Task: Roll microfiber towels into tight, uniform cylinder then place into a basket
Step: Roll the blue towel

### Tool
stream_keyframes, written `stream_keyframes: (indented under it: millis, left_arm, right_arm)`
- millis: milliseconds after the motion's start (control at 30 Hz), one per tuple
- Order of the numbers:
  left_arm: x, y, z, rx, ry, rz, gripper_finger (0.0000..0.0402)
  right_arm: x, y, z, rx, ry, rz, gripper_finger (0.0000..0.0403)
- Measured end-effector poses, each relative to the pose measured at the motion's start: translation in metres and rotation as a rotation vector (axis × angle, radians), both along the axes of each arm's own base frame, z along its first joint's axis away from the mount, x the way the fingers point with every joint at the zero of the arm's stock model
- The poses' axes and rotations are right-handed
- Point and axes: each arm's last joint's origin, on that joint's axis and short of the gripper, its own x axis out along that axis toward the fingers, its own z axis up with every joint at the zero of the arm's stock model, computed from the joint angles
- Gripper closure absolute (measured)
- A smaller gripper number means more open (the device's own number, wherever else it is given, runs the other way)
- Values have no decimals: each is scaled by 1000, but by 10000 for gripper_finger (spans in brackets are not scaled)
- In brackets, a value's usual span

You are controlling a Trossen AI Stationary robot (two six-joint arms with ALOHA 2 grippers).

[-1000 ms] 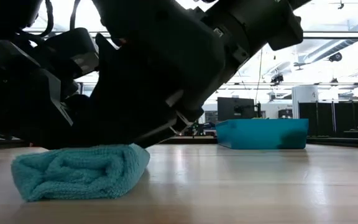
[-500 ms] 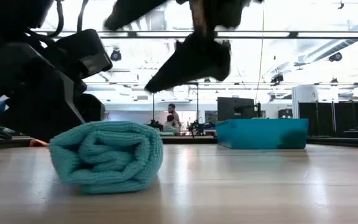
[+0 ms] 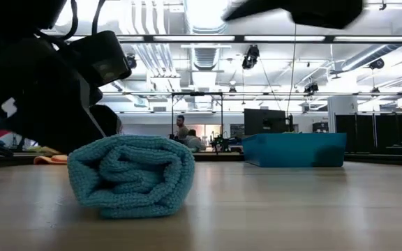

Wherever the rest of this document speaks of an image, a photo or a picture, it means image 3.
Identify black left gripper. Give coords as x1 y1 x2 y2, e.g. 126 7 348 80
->
0 38 123 155

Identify orange microfiber towel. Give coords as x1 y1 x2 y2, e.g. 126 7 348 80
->
29 146 68 166

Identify turquoise microfiber towel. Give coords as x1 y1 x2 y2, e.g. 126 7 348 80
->
67 135 195 220

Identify teal plastic basket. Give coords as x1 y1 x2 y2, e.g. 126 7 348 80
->
241 132 348 168

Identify person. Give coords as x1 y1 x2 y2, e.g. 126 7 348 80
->
175 114 190 141
185 129 207 153

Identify ceiling vent grille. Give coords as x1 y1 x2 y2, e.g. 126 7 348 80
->
192 47 219 70

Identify black background screen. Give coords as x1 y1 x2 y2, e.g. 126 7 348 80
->
244 108 288 136

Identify long ceiling light bar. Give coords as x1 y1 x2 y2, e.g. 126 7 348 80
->
64 33 402 44

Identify black cabinets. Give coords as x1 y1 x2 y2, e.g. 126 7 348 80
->
335 113 402 144

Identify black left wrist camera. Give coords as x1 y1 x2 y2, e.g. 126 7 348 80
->
68 30 133 88

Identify black frame stand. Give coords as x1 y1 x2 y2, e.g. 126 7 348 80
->
170 91 225 140

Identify black aluminium table frame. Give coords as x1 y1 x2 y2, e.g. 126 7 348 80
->
0 151 402 168

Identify silver ceiling duct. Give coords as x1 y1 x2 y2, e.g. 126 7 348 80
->
183 0 232 34

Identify black hanging ceiling camera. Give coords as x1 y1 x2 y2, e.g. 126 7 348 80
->
241 44 260 70

